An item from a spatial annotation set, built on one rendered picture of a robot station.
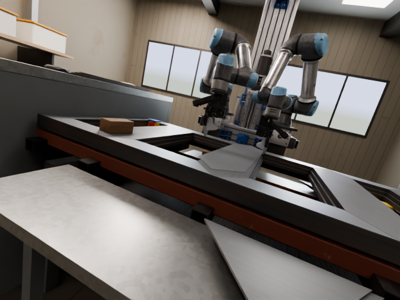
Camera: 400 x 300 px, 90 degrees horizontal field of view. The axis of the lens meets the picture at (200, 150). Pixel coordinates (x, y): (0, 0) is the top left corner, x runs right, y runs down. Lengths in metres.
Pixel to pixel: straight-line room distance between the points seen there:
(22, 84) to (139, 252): 0.82
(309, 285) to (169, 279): 0.25
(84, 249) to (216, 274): 0.25
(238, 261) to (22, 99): 0.96
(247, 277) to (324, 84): 4.63
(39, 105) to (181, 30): 4.56
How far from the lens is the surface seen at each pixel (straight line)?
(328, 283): 0.51
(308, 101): 1.57
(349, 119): 5.00
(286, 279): 0.46
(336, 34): 5.14
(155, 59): 5.45
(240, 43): 1.34
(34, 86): 1.08
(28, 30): 3.44
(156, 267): 0.43
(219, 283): 0.44
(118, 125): 0.85
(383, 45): 5.33
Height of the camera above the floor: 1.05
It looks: 13 degrees down
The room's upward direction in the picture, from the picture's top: 13 degrees clockwise
